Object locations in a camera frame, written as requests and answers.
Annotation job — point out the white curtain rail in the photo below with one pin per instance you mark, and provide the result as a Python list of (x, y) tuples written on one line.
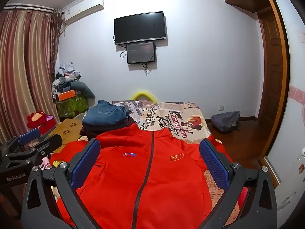
[(28, 7)]

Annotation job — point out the green patterned cloth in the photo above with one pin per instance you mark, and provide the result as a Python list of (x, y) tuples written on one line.
[(71, 107)]

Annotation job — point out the grey backpack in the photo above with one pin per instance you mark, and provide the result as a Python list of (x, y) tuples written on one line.
[(225, 121)]

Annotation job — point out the folded dark maroon garment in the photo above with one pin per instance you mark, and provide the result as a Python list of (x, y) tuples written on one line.
[(93, 133)]

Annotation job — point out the orange box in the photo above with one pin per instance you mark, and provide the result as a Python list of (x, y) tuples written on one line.
[(66, 95)]

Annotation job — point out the striped brown curtain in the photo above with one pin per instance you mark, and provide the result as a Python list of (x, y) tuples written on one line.
[(21, 71)]

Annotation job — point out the small black wall monitor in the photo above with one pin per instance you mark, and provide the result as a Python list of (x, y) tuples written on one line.
[(140, 52)]

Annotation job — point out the white wall socket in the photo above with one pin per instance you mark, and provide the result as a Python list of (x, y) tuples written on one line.
[(221, 107)]

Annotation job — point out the large black wall television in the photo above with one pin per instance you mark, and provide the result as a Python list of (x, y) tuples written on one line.
[(139, 27)]

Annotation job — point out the wooden door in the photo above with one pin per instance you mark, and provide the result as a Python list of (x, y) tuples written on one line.
[(271, 81)]

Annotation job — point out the white air conditioner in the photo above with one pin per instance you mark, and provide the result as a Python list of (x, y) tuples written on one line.
[(83, 8)]

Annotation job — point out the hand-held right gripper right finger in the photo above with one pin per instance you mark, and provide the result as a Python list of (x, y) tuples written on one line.
[(214, 162)]

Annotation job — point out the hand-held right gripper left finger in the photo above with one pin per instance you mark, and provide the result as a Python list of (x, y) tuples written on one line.
[(85, 162)]

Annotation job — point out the pastel printed cloth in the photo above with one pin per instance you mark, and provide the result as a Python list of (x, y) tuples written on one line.
[(46, 163)]

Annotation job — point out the pile of papers and clutter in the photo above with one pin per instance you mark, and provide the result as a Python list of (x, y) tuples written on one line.
[(65, 74)]

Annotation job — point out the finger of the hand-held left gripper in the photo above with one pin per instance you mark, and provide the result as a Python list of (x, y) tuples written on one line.
[(50, 142), (29, 136)]

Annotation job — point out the wooden stool with flower cutouts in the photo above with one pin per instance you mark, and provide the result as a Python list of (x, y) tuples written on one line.
[(68, 128)]

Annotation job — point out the red plush toy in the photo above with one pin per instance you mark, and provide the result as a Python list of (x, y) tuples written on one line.
[(38, 121)]

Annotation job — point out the grey-green garment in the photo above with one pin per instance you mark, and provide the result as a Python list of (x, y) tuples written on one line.
[(82, 88)]

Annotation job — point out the folded blue jeans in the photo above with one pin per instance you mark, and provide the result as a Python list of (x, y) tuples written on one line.
[(104, 114)]

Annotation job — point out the red zip jacket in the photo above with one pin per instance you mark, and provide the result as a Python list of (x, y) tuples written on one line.
[(166, 179)]

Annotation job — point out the printed blanket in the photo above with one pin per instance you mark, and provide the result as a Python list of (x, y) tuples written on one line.
[(190, 121)]

